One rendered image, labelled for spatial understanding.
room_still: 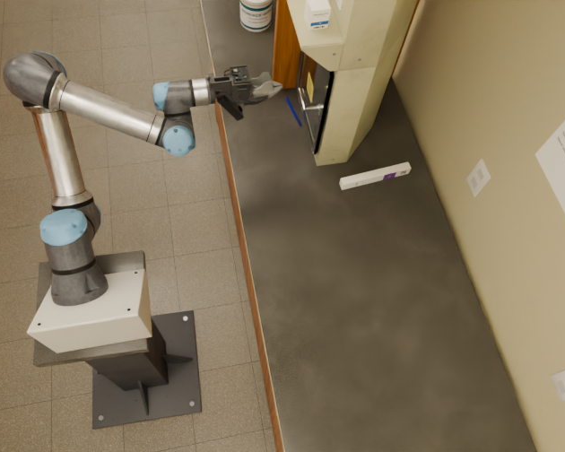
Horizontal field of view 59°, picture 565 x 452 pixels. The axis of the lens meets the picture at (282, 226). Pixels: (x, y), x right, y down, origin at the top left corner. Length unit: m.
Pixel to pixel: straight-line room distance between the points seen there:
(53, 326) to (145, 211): 1.51
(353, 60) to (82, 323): 0.99
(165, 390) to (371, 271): 1.23
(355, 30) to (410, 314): 0.86
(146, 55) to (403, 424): 2.74
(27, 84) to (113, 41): 2.31
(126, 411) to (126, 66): 2.08
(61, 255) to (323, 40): 0.88
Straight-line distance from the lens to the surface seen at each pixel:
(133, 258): 1.67
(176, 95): 1.45
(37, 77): 1.37
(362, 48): 1.42
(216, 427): 2.45
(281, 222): 1.69
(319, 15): 1.38
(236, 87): 1.44
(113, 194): 2.92
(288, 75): 1.98
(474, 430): 1.64
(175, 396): 2.47
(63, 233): 1.42
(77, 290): 1.47
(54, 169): 1.54
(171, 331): 2.54
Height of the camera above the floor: 2.44
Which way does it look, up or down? 63 degrees down
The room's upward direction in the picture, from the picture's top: 8 degrees clockwise
